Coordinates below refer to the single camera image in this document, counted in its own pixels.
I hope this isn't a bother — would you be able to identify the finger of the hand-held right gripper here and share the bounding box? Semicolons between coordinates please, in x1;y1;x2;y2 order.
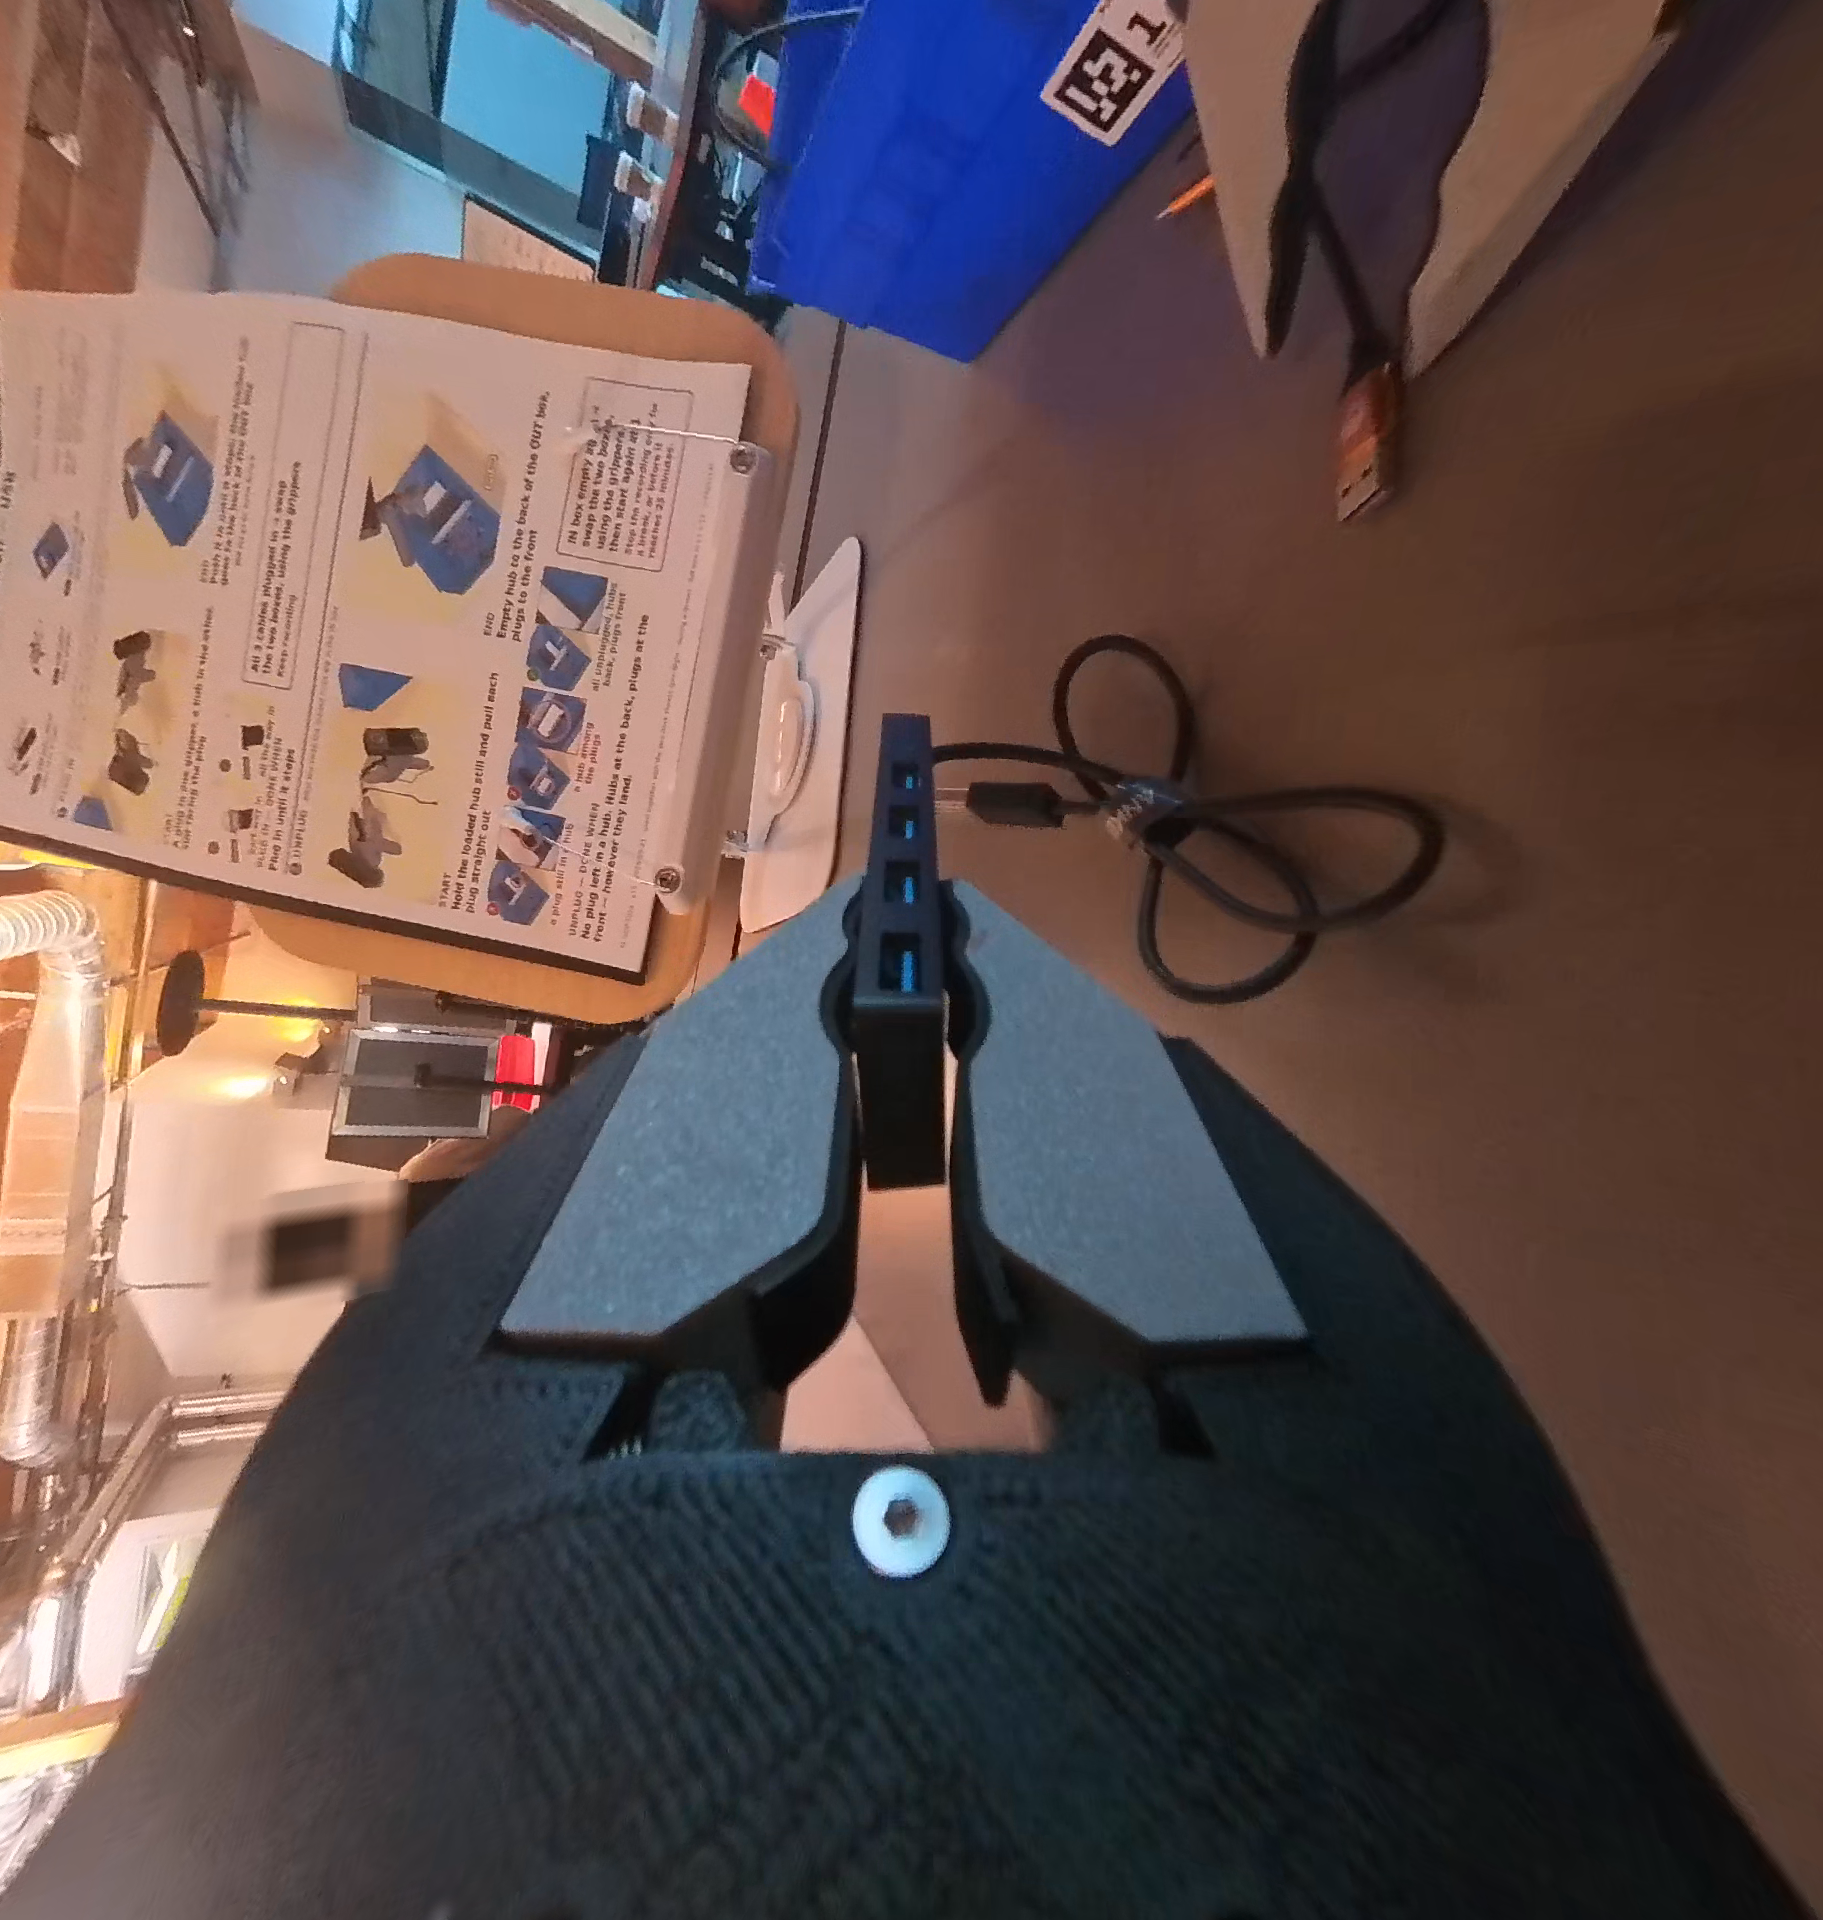
1187;0;1394;358
1384;0;1686;375

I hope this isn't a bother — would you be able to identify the grey framed monitor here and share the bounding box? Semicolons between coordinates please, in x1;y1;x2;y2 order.
325;982;503;1172

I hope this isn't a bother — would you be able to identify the black floor lamp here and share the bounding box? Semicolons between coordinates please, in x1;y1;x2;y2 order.
151;946;361;1062

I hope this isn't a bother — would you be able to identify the instruction sheet on wooden stand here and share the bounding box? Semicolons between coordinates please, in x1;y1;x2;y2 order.
250;253;867;1026

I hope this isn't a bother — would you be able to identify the printed instruction sheet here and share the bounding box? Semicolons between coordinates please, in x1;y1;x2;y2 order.
0;292;758;988

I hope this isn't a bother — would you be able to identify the blue plastic bin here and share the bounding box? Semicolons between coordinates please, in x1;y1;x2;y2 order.
745;0;1201;362

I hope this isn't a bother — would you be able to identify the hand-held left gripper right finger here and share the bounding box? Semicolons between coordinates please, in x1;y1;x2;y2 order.
945;878;1311;1409

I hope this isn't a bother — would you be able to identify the silver ventilation duct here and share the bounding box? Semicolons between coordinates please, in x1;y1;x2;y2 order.
0;892;111;1473

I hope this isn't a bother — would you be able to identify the black four-port usb hub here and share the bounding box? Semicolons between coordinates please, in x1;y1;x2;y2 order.
856;638;1443;1191

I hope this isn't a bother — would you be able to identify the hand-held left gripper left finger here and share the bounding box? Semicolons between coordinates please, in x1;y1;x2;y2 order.
498;878;863;1400

